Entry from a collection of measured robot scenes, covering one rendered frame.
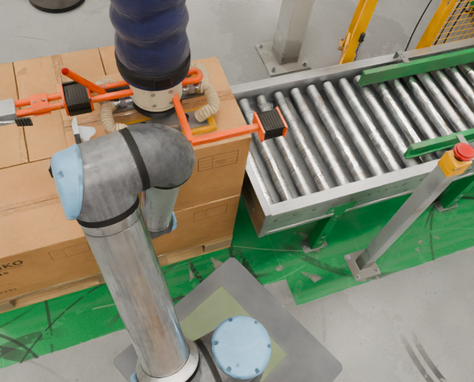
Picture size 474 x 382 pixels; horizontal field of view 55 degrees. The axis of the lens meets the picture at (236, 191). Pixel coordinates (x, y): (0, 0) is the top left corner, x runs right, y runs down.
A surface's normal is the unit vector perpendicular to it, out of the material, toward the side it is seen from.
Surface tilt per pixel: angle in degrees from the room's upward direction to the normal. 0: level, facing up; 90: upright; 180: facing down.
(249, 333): 5
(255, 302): 0
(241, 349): 5
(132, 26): 69
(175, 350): 62
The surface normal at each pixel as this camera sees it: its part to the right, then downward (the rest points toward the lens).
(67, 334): 0.10, -0.51
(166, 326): 0.76, 0.24
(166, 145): 0.72, -0.22
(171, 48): 0.61, 0.59
